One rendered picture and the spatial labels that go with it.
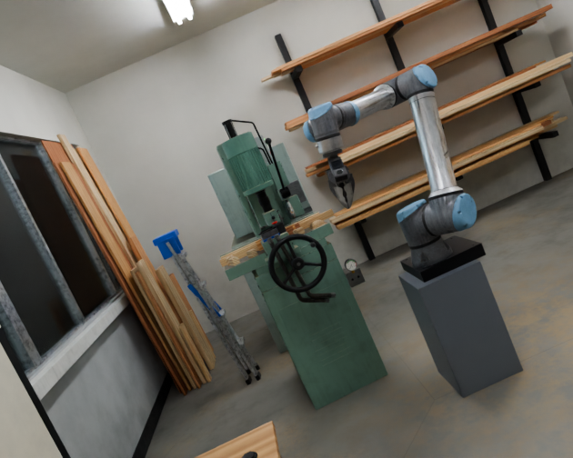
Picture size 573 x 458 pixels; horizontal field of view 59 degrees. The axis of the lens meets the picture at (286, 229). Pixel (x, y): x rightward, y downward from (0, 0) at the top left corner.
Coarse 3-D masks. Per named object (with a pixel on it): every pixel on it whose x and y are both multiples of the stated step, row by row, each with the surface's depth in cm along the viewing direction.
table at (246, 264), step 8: (328, 224) 264; (312, 232) 263; (320, 232) 264; (328, 232) 265; (296, 240) 263; (304, 240) 263; (296, 248) 253; (256, 256) 260; (264, 256) 261; (240, 264) 260; (248, 264) 260; (256, 264) 261; (264, 264) 261; (232, 272) 259; (240, 272) 260; (248, 272) 261
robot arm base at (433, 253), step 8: (432, 240) 226; (440, 240) 228; (416, 248) 229; (424, 248) 226; (432, 248) 225; (440, 248) 226; (448, 248) 229; (416, 256) 230; (424, 256) 227; (432, 256) 225; (440, 256) 224; (416, 264) 230; (424, 264) 227; (432, 264) 225
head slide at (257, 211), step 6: (270, 192) 284; (252, 198) 283; (270, 198) 284; (252, 204) 283; (258, 204) 283; (276, 204) 285; (258, 210) 284; (258, 216) 284; (282, 216) 286; (258, 222) 286; (264, 222) 285
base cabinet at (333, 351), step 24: (336, 264) 267; (312, 288) 266; (336, 288) 267; (288, 312) 265; (312, 312) 267; (336, 312) 268; (360, 312) 271; (288, 336) 266; (312, 336) 268; (336, 336) 269; (360, 336) 271; (312, 360) 269; (336, 360) 270; (360, 360) 272; (312, 384) 270; (336, 384) 272; (360, 384) 274
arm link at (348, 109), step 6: (348, 102) 185; (342, 108) 180; (348, 108) 182; (354, 108) 184; (342, 114) 179; (348, 114) 181; (354, 114) 184; (342, 120) 179; (348, 120) 182; (354, 120) 185; (342, 126) 182
